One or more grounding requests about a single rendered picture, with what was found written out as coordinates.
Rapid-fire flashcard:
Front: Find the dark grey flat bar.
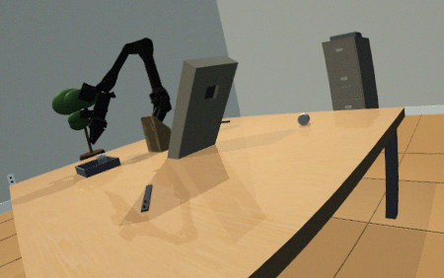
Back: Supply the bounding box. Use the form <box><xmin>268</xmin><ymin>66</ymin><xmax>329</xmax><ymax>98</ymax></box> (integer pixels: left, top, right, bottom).
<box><xmin>141</xmin><ymin>184</ymin><xmax>153</xmax><ymax>212</ymax></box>

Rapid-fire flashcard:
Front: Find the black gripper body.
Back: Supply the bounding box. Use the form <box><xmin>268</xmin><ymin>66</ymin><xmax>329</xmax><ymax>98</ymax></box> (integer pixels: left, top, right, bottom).
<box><xmin>88</xmin><ymin>104</ymin><xmax>108</xmax><ymax>128</ymax></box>

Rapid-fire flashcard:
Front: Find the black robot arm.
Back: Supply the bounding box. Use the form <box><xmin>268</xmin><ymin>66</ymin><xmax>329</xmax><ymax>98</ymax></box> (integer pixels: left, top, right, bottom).
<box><xmin>78</xmin><ymin>37</ymin><xmax>172</xmax><ymax>122</ymax></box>

